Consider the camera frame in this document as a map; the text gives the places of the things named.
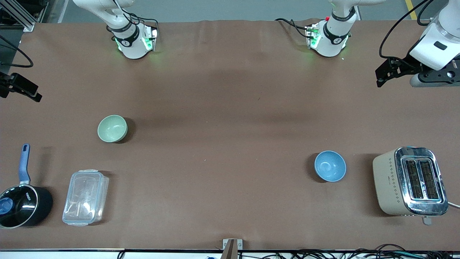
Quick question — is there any black pot with blue handle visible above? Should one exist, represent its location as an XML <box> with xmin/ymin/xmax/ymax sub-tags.
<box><xmin>0</xmin><ymin>144</ymin><xmax>54</xmax><ymax>230</ymax></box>

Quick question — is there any blue bowl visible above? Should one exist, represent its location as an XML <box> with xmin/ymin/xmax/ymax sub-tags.
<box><xmin>314</xmin><ymin>150</ymin><xmax>347</xmax><ymax>182</ymax></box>

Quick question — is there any aluminium frame profile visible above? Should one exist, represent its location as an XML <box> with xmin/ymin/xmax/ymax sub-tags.
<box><xmin>0</xmin><ymin>0</ymin><xmax>35</xmax><ymax>32</ymax></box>

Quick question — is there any brown table mat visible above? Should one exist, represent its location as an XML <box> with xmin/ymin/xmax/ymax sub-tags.
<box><xmin>0</xmin><ymin>19</ymin><xmax>460</xmax><ymax>251</ymax></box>

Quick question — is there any black left base cable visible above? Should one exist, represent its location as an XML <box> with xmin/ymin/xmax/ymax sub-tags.
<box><xmin>275</xmin><ymin>18</ymin><xmax>310</xmax><ymax>38</ymax></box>

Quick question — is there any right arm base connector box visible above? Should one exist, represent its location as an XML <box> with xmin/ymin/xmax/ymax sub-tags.
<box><xmin>143</xmin><ymin>24</ymin><xmax>159</xmax><ymax>51</ymax></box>

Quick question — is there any black cable bundle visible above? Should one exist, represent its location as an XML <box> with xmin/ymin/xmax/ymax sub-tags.
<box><xmin>239</xmin><ymin>244</ymin><xmax>460</xmax><ymax>259</ymax></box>

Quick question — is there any clear plastic food container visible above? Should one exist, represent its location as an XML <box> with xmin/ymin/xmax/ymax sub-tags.
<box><xmin>62</xmin><ymin>169</ymin><xmax>109</xmax><ymax>227</ymax></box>

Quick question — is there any black right base cable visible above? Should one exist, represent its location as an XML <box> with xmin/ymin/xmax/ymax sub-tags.
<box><xmin>111</xmin><ymin>0</ymin><xmax>159</xmax><ymax>31</ymax></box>

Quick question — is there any green bowl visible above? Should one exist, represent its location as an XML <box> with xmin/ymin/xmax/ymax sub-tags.
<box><xmin>97</xmin><ymin>115</ymin><xmax>128</xmax><ymax>143</ymax></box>

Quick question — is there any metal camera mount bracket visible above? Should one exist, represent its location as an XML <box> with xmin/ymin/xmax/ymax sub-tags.
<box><xmin>222</xmin><ymin>238</ymin><xmax>243</xmax><ymax>259</ymax></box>

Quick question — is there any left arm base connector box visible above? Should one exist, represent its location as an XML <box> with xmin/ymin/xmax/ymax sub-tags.
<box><xmin>305</xmin><ymin>23</ymin><xmax>321</xmax><ymax>50</ymax></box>

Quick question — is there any black base cable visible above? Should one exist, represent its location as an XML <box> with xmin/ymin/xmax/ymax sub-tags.
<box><xmin>111</xmin><ymin>0</ymin><xmax>159</xmax><ymax>31</ymax></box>
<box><xmin>275</xmin><ymin>18</ymin><xmax>310</xmax><ymax>38</ymax></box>

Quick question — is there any beige chrome toaster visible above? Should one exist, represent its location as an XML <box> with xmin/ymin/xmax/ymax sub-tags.
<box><xmin>372</xmin><ymin>146</ymin><xmax>449</xmax><ymax>226</ymax></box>

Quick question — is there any glass lid with blue knob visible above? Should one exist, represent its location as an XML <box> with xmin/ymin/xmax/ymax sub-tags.
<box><xmin>0</xmin><ymin>185</ymin><xmax>38</xmax><ymax>228</ymax></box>

